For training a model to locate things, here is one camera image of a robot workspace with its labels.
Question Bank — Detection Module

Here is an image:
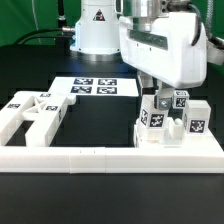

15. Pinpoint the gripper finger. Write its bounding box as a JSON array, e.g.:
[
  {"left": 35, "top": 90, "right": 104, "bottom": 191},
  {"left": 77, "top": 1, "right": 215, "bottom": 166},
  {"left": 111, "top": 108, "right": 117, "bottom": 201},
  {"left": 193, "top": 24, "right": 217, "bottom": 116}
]
[
  {"left": 154, "top": 80, "right": 174, "bottom": 110},
  {"left": 137, "top": 71, "right": 154, "bottom": 95}
]

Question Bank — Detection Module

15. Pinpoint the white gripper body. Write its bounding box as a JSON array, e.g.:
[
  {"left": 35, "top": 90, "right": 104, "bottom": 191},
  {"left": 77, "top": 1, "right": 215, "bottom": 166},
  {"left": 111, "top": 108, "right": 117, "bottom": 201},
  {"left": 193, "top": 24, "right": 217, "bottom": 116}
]
[{"left": 119, "top": 12, "right": 207, "bottom": 88}]

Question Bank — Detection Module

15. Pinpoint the small white marker block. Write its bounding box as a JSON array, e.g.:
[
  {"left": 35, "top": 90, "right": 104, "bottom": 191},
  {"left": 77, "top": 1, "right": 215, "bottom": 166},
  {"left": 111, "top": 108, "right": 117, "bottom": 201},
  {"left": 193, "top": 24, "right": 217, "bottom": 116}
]
[{"left": 137, "top": 95, "right": 168, "bottom": 141}]

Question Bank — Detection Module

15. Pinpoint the white chair seat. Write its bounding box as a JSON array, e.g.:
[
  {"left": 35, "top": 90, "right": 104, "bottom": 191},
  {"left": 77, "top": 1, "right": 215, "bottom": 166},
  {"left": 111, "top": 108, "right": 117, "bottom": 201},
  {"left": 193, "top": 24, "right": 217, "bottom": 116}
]
[{"left": 133, "top": 117, "right": 184, "bottom": 149}]

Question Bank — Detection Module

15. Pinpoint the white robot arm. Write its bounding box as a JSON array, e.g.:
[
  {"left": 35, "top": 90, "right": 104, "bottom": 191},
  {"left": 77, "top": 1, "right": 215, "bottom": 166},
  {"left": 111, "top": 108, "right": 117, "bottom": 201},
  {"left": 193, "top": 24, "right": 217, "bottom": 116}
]
[{"left": 71, "top": 0, "right": 224, "bottom": 110}]

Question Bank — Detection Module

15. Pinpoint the white marker base sheet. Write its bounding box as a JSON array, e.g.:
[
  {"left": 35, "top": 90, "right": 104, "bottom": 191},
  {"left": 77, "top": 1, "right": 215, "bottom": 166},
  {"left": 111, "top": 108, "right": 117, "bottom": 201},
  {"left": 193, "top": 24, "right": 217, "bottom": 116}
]
[{"left": 49, "top": 77, "right": 138, "bottom": 97}]

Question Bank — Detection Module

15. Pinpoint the white U-shaped obstacle frame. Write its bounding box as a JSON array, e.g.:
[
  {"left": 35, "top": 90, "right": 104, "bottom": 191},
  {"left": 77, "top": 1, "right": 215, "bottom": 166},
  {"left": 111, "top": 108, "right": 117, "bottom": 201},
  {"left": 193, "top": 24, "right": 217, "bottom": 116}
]
[{"left": 0, "top": 135, "right": 224, "bottom": 174}]

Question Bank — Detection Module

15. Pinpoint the white chair back frame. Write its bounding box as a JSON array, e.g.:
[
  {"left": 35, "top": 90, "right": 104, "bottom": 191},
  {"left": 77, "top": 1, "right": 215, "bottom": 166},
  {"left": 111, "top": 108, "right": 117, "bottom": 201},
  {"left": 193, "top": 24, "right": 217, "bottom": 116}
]
[{"left": 0, "top": 91, "right": 76, "bottom": 147}]

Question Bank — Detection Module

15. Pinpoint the black cable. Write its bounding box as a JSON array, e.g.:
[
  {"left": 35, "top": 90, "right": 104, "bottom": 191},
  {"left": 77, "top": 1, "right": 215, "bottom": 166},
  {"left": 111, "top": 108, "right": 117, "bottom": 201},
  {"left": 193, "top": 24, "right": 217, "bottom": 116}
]
[{"left": 13, "top": 29, "right": 64, "bottom": 46}]

